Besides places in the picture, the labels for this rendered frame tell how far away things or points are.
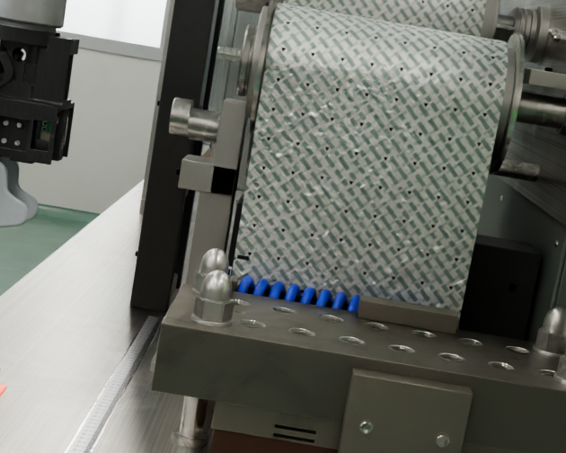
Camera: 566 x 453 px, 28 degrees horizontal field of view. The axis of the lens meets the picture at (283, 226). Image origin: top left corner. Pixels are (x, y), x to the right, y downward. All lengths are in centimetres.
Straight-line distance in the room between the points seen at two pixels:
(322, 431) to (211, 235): 32
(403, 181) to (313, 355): 25
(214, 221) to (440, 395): 38
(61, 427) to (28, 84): 31
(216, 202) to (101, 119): 561
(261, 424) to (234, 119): 36
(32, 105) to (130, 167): 580
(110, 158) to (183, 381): 588
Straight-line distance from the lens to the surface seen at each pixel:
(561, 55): 133
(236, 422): 98
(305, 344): 96
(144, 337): 137
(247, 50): 114
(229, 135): 119
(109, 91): 679
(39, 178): 692
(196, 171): 120
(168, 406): 115
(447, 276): 115
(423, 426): 95
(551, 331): 109
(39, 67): 103
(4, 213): 105
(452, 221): 114
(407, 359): 97
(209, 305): 97
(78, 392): 116
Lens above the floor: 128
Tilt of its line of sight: 9 degrees down
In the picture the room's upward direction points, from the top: 10 degrees clockwise
